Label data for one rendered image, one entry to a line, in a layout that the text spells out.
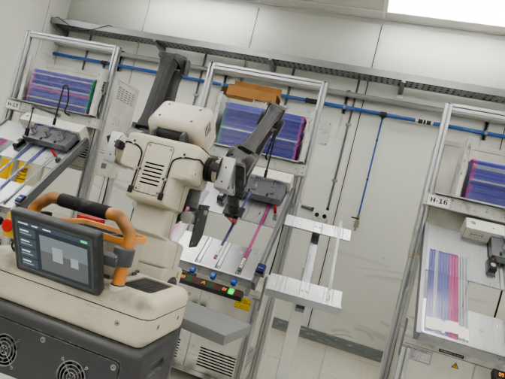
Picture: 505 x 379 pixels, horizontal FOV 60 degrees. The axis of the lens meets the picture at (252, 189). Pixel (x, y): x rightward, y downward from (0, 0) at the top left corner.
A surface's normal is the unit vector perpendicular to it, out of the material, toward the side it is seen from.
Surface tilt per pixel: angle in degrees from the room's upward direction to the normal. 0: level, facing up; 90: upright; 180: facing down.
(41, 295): 90
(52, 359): 90
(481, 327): 44
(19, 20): 90
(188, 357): 90
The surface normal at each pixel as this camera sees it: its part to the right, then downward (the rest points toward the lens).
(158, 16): -0.23, -0.07
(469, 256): 0.01, -0.75
